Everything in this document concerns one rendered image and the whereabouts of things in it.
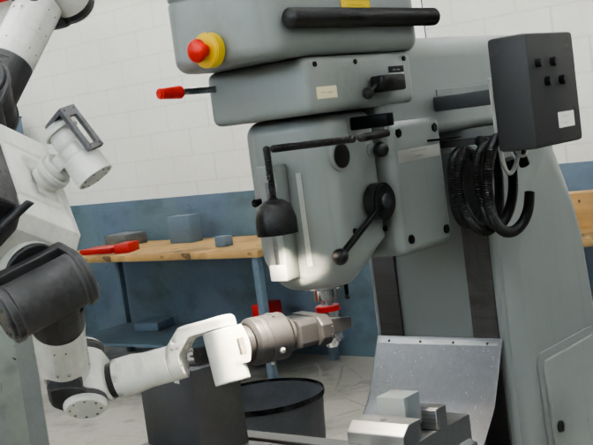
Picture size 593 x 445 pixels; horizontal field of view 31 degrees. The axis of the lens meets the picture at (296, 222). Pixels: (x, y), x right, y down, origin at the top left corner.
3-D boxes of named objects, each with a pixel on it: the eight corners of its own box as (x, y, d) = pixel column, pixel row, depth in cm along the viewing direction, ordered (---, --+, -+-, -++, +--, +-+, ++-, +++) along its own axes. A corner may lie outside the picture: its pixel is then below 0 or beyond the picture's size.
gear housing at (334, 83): (312, 114, 184) (305, 56, 183) (210, 128, 199) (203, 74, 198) (417, 101, 209) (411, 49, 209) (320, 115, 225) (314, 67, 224)
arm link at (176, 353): (229, 312, 190) (158, 332, 191) (243, 361, 189) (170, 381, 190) (236, 313, 196) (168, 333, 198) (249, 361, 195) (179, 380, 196)
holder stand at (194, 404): (203, 459, 221) (189, 365, 219) (147, 443, 238) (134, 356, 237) (249, 442, 229) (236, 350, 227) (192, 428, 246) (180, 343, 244)
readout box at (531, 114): (543, 148, 193) (529, 31, 191) (498, 153, 199) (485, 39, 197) (589, 138, 209) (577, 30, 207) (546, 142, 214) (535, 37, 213)
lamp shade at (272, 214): (251, 238, 183) (245, 202, 182) (266, 232, 189) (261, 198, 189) (289, 235, 180) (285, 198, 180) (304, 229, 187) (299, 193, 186)
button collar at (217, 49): (220, 65, 180) (214, 29, 179) (194, 71, 184) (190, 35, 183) (228, 65, 182) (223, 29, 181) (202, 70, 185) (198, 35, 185)
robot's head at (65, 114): (62, 177, 180) (84, 151, 175) (32, 137, 181) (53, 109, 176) (86, 167, 185) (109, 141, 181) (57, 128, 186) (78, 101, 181)
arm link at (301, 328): (332, 305, 197) (277, 317, 191) (338, 356, 198) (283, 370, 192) (295, 300, 208) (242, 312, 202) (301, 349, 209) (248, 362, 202)
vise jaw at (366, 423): (405, 449, 187) (401, 427, 187) (348, 443, 195) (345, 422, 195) (423, 439, 192) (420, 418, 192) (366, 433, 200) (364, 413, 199)
